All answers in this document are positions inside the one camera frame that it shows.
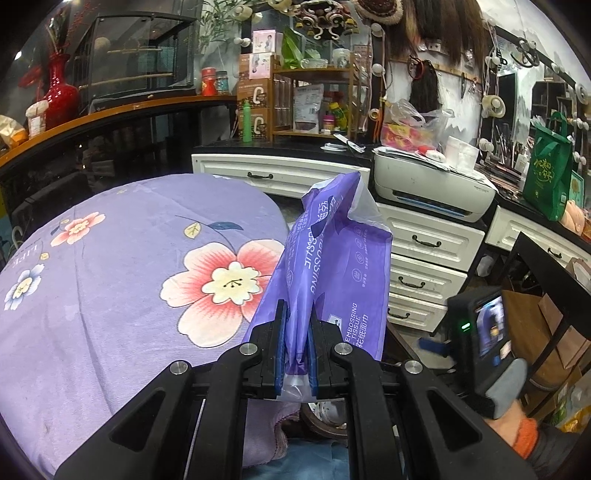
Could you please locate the purple floral tablecloth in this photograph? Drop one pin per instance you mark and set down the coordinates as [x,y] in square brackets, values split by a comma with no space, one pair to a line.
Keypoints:
[115,300]

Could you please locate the white tissue stack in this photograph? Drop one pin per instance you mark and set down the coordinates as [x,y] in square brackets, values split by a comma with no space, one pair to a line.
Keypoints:
[461,152]

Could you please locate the red flower branches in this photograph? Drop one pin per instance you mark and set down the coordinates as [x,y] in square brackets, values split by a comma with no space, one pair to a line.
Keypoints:
[64,27]

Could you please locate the maroon round hat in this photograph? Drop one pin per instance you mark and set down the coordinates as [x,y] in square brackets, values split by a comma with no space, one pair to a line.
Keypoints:
[378,9]

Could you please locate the ornamental headdress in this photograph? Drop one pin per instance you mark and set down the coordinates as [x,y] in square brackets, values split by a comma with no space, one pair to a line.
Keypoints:
[325,18]

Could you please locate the plastic bag of colourful items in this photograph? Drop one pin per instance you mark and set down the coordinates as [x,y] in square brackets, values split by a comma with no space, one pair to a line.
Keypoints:
[411,131]

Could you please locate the white drawer stack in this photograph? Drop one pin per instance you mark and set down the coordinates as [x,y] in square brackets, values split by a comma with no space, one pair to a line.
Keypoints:
[429,258]

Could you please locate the long white drawer cabinet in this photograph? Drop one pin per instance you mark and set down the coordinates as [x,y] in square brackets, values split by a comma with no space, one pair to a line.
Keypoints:
[277,170]

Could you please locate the vanity mirror with bulbs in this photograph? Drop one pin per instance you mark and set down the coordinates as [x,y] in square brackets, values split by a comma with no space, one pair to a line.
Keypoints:
[545,92]

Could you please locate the pile of makeup brushes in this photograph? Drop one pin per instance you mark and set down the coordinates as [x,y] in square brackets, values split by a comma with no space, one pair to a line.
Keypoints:
[503,173]

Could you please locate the peach plush toy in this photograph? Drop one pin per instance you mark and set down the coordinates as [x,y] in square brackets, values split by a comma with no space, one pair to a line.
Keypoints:
[574,217]

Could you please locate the wooden shelf rack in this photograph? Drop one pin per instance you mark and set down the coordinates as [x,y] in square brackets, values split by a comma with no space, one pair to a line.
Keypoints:
[318,74]

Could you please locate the pink box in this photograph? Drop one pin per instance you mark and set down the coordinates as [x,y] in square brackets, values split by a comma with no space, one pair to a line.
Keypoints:
[263,41]

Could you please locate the red tin can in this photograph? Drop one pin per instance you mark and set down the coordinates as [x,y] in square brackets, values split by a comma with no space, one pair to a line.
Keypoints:
[209,83]

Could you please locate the stack of brown boxes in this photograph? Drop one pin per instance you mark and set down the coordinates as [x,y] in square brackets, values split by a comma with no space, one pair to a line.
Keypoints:
[254,99]

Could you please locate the white dresser drawer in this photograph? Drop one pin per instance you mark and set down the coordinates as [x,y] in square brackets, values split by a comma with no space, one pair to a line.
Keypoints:
[531,235]

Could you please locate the green spray bottle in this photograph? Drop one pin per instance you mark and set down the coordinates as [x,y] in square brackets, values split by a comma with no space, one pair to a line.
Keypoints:
[247,122]

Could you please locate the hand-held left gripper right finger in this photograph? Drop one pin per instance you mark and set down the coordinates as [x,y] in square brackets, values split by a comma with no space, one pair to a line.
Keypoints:
[315,364]

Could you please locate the light blue cloth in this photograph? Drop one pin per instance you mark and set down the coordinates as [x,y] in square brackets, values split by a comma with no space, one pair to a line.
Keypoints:
[300,461]

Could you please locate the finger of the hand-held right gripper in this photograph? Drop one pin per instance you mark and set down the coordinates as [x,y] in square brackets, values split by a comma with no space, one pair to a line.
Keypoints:
[434,348]

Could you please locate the white printer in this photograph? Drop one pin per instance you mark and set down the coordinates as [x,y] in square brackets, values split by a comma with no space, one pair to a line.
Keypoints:
[429,184]

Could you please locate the gold paper bag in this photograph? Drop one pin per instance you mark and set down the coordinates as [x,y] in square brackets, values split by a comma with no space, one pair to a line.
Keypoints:
[11,134]

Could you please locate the person's right forearm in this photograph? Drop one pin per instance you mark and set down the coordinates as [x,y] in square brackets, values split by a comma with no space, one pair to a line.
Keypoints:
[526,436]

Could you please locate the brown hanging wig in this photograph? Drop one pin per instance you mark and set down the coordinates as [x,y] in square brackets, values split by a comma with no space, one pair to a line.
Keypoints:
[443,27]

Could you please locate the glass display case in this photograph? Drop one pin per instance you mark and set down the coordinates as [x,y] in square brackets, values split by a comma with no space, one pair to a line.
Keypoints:
[134,55]

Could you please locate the green tote bag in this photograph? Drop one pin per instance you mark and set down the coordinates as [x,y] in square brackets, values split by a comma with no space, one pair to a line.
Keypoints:
[547,175]

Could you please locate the teal jar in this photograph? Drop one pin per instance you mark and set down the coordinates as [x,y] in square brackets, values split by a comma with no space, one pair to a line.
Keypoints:
[222,83]

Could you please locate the red vase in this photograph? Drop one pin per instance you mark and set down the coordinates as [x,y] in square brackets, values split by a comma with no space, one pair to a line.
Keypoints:
[60,97]

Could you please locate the wooden bar counter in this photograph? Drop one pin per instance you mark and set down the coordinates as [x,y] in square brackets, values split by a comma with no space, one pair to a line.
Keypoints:
[115,115]

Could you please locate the black hanging hairpiece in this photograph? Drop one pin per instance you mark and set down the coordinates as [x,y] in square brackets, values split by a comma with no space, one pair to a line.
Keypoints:
[425,87]

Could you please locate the yellow printed sack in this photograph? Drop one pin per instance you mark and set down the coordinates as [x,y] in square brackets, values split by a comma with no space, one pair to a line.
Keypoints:
[572,406]

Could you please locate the black chair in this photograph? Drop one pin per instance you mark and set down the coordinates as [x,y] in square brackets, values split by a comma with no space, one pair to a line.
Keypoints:
[554,258]

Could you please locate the small glass jar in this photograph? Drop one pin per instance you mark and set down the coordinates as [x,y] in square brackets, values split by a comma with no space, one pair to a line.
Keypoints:
[37,120]

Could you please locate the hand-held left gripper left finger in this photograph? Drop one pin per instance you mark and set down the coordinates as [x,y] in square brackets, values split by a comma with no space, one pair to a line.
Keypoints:
[281,360]

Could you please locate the green leafy stems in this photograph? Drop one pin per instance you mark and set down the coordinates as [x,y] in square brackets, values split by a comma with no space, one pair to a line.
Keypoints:
[221,21]

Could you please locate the brown paper bag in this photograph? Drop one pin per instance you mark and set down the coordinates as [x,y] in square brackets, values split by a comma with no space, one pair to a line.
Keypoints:
[554,323]

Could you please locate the purple tissue package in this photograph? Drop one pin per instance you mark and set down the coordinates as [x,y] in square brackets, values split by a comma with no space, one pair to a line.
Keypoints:
[332,258]

